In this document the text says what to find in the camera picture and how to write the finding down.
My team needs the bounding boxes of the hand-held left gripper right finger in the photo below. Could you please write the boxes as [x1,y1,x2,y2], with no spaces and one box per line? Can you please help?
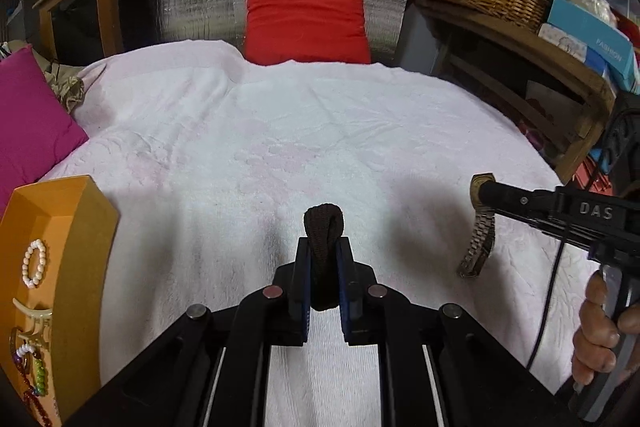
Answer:
[337,237,576,427]

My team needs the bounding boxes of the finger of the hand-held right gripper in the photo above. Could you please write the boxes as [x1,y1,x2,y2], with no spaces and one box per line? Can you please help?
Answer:
[477,179,560,230]

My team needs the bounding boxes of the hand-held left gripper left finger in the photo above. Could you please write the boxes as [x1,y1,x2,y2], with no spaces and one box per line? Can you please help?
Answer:
[65,236,314,427]

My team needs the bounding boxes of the dark brown hair tie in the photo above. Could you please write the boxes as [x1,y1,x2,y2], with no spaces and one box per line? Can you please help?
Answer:
[303,204,346,312]

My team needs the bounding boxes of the metal band wristwatch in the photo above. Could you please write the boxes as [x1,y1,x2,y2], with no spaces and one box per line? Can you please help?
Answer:
[457,172,497,279]

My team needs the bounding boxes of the orange cardboard box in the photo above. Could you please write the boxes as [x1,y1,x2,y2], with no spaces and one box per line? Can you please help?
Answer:
[0,175,121,427]

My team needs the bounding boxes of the beige hair claw clip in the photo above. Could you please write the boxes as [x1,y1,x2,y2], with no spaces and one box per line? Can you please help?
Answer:
[11,298,54,349]

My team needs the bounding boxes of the green bead bracelet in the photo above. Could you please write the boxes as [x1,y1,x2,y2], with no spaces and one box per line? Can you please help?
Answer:
[33,356,50,396]

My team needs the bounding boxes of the dark red bead bracelet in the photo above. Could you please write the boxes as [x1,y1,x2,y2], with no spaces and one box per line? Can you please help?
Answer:
[22,389,56,427]

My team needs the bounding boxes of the person's right hand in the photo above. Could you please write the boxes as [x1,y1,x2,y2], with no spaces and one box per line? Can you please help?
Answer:
[571,273,622,389]

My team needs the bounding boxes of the red plastic crate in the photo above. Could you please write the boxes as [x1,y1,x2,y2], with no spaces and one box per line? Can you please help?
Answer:
[570,157,621,196]

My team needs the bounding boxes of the wooden bench shelf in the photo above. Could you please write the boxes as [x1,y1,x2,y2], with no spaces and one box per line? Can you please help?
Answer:
[415,0,619,186]

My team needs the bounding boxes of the white towel blanket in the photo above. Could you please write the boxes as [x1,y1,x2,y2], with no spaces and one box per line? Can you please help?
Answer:
[37,39,601,427]

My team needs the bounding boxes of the white floral box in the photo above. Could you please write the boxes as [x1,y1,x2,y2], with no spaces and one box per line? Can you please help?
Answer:
[538,22,609,80]

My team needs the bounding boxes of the blue cardboard box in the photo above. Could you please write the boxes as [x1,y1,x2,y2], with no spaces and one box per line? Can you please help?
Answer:
[545,0,640,96]

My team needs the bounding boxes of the red pillow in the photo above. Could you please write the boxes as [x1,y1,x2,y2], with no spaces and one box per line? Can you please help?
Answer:
[243,0,372,66]

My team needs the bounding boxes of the beige patterned cloth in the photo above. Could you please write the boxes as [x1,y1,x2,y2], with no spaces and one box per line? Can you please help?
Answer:
[43,61,109,114]

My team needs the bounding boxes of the pink pillow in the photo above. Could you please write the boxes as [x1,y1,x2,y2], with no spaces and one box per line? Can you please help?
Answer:
[0,44,90,214]

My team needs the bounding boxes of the black cable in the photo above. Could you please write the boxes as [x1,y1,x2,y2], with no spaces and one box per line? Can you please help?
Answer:
[526,241,568,370]

